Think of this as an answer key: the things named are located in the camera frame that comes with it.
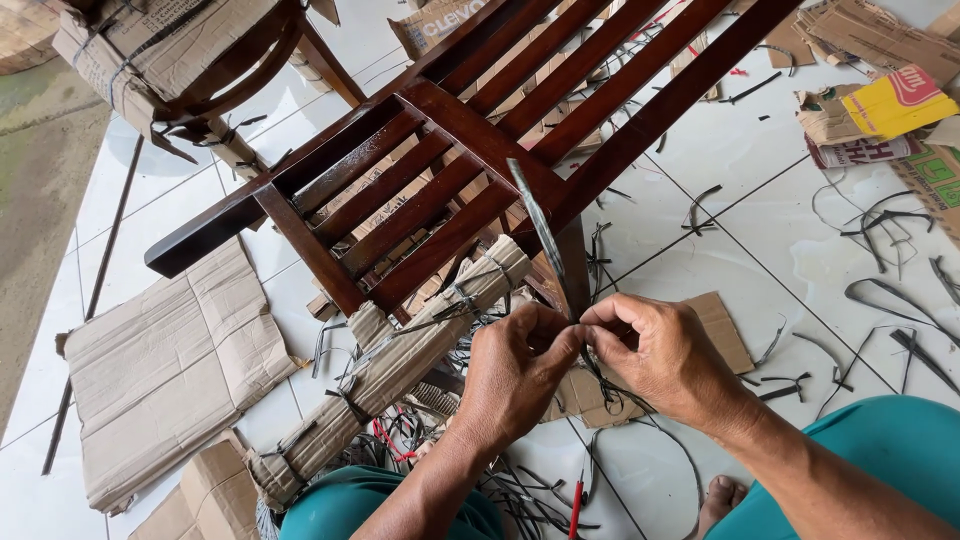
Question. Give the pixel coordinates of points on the round wooden slab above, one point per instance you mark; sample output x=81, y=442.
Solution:
x=22, y=34

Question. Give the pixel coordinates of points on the cardboard piece with white print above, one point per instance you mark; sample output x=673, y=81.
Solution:
x=439, y=26

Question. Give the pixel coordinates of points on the corrugated cardboard leg wrap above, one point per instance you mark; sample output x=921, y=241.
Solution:
x=405, y=360

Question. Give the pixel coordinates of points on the person's right hand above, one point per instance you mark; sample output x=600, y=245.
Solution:
x=675, y=360

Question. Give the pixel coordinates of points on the yellow and red carton piece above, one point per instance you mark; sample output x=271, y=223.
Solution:
x=896, y=101

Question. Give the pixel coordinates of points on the dark brown wooden chair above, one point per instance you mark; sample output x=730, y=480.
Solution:
x=480, y=142

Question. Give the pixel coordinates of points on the person's teal trouser right leg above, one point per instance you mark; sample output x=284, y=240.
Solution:
x=885, y=442

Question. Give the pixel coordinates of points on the torn brown cardboard scrap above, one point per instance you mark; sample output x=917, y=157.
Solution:
x=825, y=116

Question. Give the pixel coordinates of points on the large flat cardboard sheet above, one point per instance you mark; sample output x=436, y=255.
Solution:
x=165, y=375

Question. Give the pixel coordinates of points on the person's left hand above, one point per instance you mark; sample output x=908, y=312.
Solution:
x=502, y=382

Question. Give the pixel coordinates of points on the long thin dark rod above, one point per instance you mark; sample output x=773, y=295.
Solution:
x=94, y=300

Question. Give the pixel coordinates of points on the person's bare foot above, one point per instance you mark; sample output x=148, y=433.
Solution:
x=718, y=504

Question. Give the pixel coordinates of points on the small creased cardboard piece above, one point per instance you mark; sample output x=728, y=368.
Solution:
x=720, y=330

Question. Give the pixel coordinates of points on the folded brown cardboard piece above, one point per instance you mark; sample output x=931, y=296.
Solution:
x=217, y=499

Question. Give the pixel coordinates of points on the cardboard with green print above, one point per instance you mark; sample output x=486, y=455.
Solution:
x=934, y=184

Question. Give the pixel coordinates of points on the heap of torn cardboard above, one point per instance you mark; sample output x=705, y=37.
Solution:
x=877, y=34

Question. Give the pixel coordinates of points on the red and white printed cardboard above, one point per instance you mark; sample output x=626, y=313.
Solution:
x=855, y=152

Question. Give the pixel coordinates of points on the person's teal trouser leg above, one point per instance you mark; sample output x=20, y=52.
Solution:
x=885, y=442
x=337, y=510

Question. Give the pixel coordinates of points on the person's teal trouser left leg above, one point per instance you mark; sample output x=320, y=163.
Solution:
x=337, y=510

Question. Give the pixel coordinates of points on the printed cardboard armrest wrap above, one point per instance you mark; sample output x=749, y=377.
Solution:
x=157, y=52

